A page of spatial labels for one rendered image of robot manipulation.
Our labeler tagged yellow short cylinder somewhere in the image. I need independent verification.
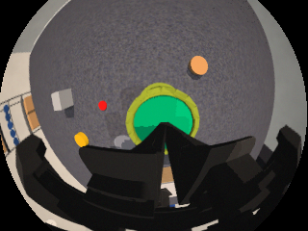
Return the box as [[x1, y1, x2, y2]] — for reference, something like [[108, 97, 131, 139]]
[[75, 132, 89, 147]]

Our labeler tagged olive-green ribbed jar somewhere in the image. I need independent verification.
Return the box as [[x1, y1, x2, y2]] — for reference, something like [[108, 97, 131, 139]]
[[126, 83, 199, 145]]

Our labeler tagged orange disc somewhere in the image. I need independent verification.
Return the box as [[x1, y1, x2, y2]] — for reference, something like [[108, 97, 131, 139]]
[[189, 56, 208, 75]]

